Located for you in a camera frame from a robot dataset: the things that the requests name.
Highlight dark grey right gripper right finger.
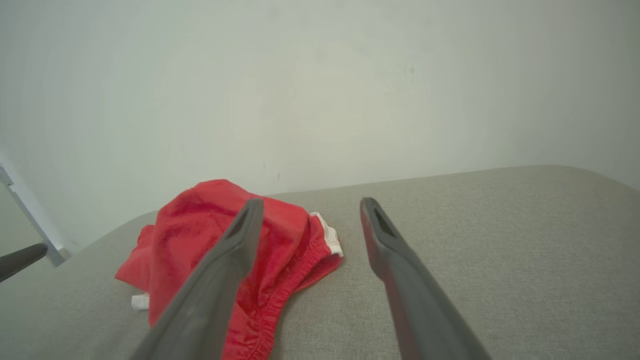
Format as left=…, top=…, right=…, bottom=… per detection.
left=360, top=197, right=493, bottom=360

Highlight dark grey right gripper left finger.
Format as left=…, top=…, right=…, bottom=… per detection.
left=130, top=198, right=265, bottom=360

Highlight red shorts with white stripe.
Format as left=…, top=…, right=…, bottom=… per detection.
left=148, top=179, right=345, bottom=360

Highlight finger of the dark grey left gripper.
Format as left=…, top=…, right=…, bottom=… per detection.
left=0, top=243, right=49, bottom=283

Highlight white wall baseboard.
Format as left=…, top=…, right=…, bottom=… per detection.
left=0, top=162, right=72, bottom=267

